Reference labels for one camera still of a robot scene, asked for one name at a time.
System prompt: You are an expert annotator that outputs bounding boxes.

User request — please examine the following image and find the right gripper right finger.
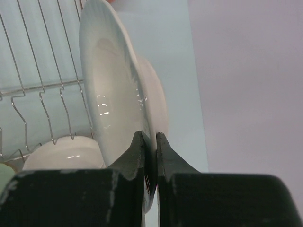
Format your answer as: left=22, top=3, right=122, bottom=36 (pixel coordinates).
left=156, top=133, right=303, bottom=227

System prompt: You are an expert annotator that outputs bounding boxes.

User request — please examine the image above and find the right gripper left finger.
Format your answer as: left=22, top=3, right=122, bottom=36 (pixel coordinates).
left=0, top=131, right=145, bottom=227

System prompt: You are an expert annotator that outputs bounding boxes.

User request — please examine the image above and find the orange white bowl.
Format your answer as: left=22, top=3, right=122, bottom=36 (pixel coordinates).
left=23, top=136, right=106, bottom=170

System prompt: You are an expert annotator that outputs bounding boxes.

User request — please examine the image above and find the white deep plate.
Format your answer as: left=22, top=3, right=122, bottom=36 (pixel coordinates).
left=79, top=0, right=169, bottom=211

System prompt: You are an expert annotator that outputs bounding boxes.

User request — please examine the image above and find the metal wire dish rack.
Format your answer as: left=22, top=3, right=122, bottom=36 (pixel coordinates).
left=0, top=0, right=93, bottom=163

